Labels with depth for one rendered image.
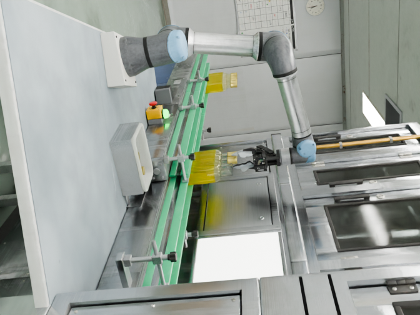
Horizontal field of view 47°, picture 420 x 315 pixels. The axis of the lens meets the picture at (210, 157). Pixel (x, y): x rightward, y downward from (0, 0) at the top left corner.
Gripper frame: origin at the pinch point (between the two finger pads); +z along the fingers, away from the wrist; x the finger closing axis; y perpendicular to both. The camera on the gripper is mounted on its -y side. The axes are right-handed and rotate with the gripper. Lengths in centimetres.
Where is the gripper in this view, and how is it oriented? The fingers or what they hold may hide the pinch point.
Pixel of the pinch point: (235, 160)
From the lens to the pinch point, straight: 218.3
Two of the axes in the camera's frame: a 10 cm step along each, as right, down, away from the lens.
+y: -0.5, 4.4, -9.0
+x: 1.4, 8.9, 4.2
